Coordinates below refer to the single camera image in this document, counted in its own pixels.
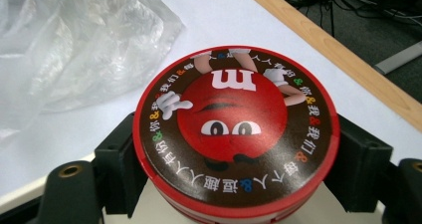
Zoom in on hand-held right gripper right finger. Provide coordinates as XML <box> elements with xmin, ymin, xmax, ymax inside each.
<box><xmin>322</xmin><ymin>113</ymin><xmax>394</xmax><ymax>214</ymax></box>

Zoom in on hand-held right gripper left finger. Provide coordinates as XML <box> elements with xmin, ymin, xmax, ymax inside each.
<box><xmin>94</xmin><ymin>112</ymin><xmax>149</xmax><ymax>219</ymax></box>

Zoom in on white plastic tray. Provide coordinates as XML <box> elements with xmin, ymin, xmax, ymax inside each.
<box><xmin>0</xmin><ymin>152</ymin><xmax>387</xmax><ymax>224</ymax></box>

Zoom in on red round candy tin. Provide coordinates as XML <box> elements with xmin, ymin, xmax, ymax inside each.
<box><xmin>131</xmin><ymin>45</ymin><xmax>341</xmax><ymax>224</ymax></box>

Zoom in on clear smiley plastic bag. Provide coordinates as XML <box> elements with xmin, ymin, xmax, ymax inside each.
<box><xmin>0</xmin><ymin>0</ymin><xmax>185</xmax><ymax>142</ymax></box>

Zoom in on white metal stand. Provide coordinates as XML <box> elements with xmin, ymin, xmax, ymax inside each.
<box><xmin>373</xmin><ymin>40</ymin><xmax>422</xmax><ymax>76</ymax></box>

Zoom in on tangle of floor cables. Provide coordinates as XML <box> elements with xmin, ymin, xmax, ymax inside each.
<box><xmin>272</xmin><ymin>0</ymin><xmax>422</xmax><ymax>38</ymax></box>

